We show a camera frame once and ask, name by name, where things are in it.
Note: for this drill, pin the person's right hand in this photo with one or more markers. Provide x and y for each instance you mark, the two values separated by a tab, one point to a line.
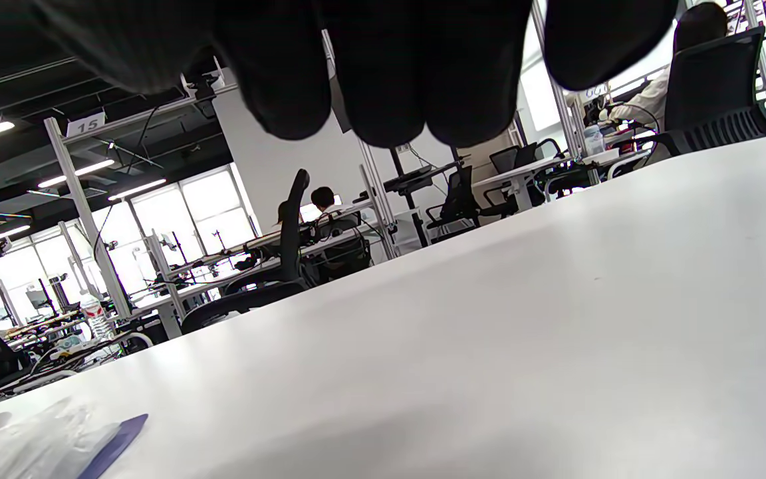
389	66

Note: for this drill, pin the clear bag with blue edge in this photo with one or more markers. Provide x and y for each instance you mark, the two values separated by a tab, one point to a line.
114	446

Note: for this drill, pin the black monitor stand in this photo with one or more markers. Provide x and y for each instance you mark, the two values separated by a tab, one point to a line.
416	176

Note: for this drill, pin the white office table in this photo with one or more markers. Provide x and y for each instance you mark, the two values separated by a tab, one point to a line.
522	171

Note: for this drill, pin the clear plastic jar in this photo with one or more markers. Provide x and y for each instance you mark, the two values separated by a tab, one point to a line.
594	141

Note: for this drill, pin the clear water bottle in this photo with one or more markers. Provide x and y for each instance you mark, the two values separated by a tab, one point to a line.
98	322

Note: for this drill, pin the aluminium frame post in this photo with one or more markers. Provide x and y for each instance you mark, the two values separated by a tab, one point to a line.
376	193

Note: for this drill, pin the aluminium post with number sign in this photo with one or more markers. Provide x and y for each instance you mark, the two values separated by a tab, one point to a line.
81	199

